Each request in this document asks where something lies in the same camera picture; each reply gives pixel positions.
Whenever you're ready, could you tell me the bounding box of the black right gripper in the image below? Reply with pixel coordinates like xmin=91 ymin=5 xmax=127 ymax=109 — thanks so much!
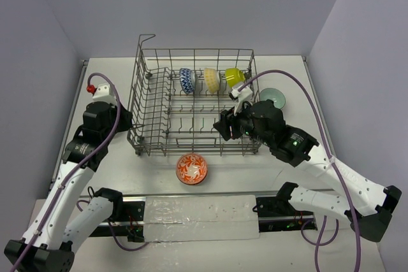
xmin=212 ymin=97 xmax=272 ymax=147

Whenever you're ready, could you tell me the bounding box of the white bowl yellow flower pattern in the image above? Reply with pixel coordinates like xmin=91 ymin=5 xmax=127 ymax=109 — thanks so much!
xmin=204 ymin=68 xmax=221 ymax=94

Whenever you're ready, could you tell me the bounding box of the blue zigzag patterned bowl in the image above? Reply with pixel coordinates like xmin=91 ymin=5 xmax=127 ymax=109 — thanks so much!
xmin=179 ymin=68 xmax=196 ymax=95

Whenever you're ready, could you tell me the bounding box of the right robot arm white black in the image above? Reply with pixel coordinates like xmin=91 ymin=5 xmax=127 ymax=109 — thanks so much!
xmin=214 ymin=100 xmax=402 ymax=243

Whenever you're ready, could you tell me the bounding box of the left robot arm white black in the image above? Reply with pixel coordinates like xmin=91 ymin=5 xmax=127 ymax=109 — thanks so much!
xmin=4 ymin=102 xmax=131 ymax=271

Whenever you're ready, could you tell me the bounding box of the orange floral patterned bowl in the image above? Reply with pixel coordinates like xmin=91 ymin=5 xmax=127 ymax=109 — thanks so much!
xmin=175 ymin=153 xmax=208 ymax=185

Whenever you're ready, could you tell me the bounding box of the teal patterned bowl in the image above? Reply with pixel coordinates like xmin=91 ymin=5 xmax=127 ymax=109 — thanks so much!
xmin=259 ymin=88 xmax=286 ymax=110

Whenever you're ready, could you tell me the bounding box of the white taped cover panel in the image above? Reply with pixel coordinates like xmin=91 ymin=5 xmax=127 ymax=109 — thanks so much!
xmin=143 ymin=195 xmax=259 ymax=242

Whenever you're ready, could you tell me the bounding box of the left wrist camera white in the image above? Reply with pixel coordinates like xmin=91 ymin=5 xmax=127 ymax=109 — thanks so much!
xmin=86 ymin=83 xmax=117 ymax=106

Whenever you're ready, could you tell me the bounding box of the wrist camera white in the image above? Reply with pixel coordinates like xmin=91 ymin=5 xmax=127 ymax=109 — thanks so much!
xmin=229 ymin=82 xmax=253 ymax=116
xmin=86 ymin=83 xmax=117 ymax=106

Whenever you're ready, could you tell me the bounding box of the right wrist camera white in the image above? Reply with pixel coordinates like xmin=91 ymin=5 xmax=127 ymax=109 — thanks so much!
xmin=229 ymin=82 xmax=253 ymax=116

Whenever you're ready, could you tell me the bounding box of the grey wire dish rack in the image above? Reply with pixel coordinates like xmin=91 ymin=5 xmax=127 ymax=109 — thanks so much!
xmin=127 ymin=34 xmax=260 ymax=156

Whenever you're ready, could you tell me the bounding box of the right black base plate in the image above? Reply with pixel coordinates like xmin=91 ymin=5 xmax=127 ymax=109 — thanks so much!
xmin=252 ymin=196 xmax=317 ymax=233

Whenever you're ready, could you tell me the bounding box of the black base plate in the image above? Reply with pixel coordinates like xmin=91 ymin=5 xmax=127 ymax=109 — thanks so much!
xmin=110 ymin=198 xmax=145 ymax=243
xmin=252 ymin=196 xmax=317 ymax=233

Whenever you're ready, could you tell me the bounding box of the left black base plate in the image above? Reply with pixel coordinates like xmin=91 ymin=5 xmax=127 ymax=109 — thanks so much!
xmin=110 ymin=198 xmax=145 ymax=243

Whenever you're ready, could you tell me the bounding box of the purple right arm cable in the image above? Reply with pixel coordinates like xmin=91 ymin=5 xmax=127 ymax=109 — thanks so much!
xmin=240 ymin=69 xmax=363 ymax=272

